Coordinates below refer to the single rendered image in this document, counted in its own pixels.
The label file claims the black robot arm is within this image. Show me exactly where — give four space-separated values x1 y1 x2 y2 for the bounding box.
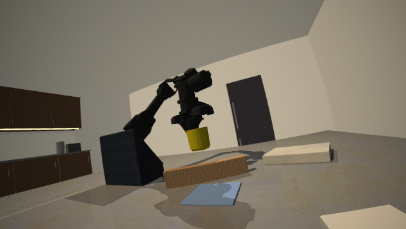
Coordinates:
123 68 212 140

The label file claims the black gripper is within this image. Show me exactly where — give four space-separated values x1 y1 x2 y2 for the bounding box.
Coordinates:
171 94 214 133

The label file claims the brown wooden plank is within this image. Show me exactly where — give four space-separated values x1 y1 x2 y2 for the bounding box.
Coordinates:
163 155 249 189

